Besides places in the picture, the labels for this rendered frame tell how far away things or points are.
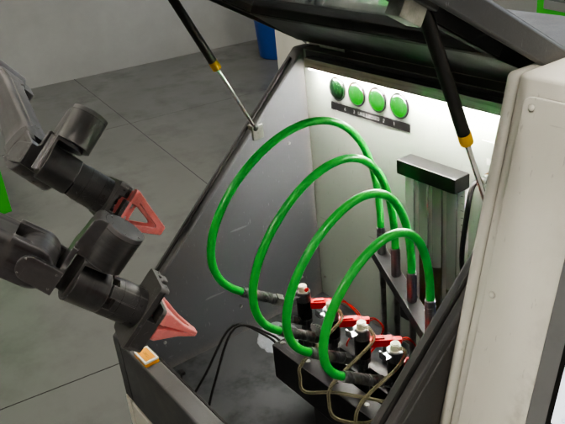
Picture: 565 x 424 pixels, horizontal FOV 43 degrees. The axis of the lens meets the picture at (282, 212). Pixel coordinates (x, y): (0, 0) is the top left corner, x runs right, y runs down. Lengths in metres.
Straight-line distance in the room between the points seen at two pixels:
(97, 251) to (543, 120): 0.58
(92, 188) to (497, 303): 0.60
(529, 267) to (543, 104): 0.21
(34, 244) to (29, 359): 2.39
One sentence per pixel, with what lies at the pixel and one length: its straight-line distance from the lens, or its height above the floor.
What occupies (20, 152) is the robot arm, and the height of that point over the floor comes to 1.46.
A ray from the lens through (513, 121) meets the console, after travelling 0.97.
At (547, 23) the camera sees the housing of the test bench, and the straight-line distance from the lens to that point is 1.45.
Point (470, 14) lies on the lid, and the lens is 0.87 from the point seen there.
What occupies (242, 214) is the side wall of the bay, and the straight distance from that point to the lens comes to 1.58.
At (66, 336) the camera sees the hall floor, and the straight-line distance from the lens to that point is 3.38.
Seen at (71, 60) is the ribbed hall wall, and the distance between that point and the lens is 7.71.
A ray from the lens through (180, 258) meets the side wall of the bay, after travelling 1.53.
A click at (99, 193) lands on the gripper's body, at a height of 1.40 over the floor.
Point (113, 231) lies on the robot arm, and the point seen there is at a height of 1.42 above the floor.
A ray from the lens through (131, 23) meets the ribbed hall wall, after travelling 7.83.
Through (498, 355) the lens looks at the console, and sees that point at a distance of 1.03.
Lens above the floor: 1.82
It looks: 26 degrees down
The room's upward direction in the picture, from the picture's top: 6 degrees counter-clockwise
